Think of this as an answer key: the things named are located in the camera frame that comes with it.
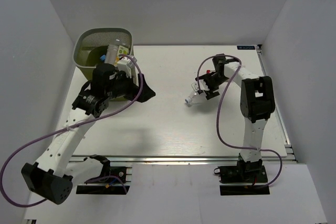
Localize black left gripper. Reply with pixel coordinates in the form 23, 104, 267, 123
106, 70, 155, 103

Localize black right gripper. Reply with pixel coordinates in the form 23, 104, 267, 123
195, 73, 229, 100

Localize clear bottle small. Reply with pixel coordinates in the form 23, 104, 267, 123
184, 92, 206, 106

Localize orange label juice bottle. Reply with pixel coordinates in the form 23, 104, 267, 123
104, 45, 129, 65

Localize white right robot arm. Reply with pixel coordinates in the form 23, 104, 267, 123
194, 54, 275, 183

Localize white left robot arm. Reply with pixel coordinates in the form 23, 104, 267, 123
21, 63, 155, 205

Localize olive green mesh bin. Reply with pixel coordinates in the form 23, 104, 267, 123
72, 27, 138, 103

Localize dark blue corner label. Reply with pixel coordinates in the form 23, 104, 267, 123
237, 45, 256, 50

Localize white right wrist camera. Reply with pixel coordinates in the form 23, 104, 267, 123
191, 80, 208, 96

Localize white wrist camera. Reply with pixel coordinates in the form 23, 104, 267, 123
191, 80, 208, 96
117, 56, 137, 79

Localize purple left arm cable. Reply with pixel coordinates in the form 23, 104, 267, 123
0, 54, 145, 207

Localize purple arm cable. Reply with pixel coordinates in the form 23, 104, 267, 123
0, 54, 145, 207
196, 55, 283, 188

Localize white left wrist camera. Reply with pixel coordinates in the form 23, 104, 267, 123
117, 56, 137, 79

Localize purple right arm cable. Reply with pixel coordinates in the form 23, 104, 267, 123
196, 55, 283, 188

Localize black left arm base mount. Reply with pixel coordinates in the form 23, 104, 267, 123
76, 155, 131, 195

